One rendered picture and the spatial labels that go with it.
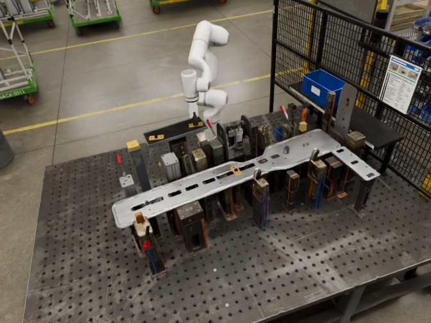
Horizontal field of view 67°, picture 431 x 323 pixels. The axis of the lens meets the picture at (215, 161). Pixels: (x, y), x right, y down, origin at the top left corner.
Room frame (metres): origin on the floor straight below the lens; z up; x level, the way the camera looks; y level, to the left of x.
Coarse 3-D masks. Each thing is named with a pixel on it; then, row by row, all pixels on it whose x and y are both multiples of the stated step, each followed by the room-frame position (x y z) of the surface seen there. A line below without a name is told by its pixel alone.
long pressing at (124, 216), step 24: (288, 144) 1.56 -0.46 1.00; (312, 144) 1.54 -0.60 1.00; (336, 144) 1.52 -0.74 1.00; (216, 168) 1.41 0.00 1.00; (264, 168) 1.37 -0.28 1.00; (288, 168) 1.36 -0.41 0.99; (144, 192) 1.27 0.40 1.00; (168, 192) 1.25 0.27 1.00; (192, 192) 1.23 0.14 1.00; (216, 192) 1.23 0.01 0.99; (120, 216) 1.12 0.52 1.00; (144, 216) 1.10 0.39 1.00
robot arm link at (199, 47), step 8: (200, 40) 1.82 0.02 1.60; (192, 48) 1.79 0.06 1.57; (200, 48) 1.78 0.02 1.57; (192, 56) 1.74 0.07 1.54; (200, 56) 1.74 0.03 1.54; (192, 64) 1.74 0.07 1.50; (200, 64) 1.70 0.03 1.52; (208, 72) 1.64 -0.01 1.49; (200, 80) 1.60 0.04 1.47; (208, 80) 1.61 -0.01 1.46; (200, 88) 1.58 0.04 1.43; (208, 88) 1.59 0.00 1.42
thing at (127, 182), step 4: (128, 176) 1.35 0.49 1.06; (120, 180) 1.32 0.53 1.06; (124, 180) 1.32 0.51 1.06; (128, 180) 1.32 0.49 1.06; (132, 180) 1.31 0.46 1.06; (124, 184) 1.29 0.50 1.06; (128, 184) 1.29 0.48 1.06; (132, 184) 1.29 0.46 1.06; (124, 188) 1.27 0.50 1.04; (128, 188) 1.28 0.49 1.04; (132, 188) 1.28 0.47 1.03; (124, 192) 1.27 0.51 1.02; (128, 192) 1.28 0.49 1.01; (132, 192) 1.28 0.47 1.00; (136, 192) 1.29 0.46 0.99; (128, 196) 1.27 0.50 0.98; (140, 204) 1.34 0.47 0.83; (136, 208) 1.29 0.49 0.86
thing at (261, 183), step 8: (256, 184) 1.22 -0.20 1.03; (264, 184) 1.20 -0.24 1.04; (256, 192) 1.22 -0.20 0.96; (264, 192) 1.19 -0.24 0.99; (256, 200) 1.23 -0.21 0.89; (264, 200) 1.19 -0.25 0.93; (256, 208) 1.23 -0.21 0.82; (264, 208) 1.20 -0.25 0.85; (256, 216) 1.22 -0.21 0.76; (264, 216) 1.20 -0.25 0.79; (256, 224) 1.21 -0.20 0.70; (264, 224) 1.19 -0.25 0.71
